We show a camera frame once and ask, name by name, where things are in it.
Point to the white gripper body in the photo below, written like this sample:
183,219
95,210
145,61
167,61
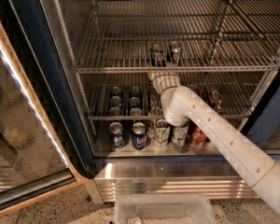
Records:
162,78

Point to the blue pepsi can shelf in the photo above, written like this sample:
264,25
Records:
158,59

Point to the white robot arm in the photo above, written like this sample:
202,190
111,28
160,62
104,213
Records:
179,104

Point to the blue pepsi can rear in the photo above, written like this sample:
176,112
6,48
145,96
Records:
156,48

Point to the blue pepsi can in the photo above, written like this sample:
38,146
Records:
156,48
139,135
116,135

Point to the red coke can bottom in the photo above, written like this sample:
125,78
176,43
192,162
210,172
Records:
197,136

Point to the blue pepsi can bottom left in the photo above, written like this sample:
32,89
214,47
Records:
116,135

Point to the steel fridge base grille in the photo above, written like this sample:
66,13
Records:
216,179

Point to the glass fridge door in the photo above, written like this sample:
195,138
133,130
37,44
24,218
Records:
33,163

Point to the clear plastic bin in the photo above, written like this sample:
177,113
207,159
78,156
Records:
163,209

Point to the lower wire shelf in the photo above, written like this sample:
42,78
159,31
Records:
129,96

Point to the wire shelf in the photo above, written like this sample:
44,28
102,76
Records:
129,96
215,36

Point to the middle wire shelf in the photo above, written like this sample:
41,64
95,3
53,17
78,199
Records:
215,36

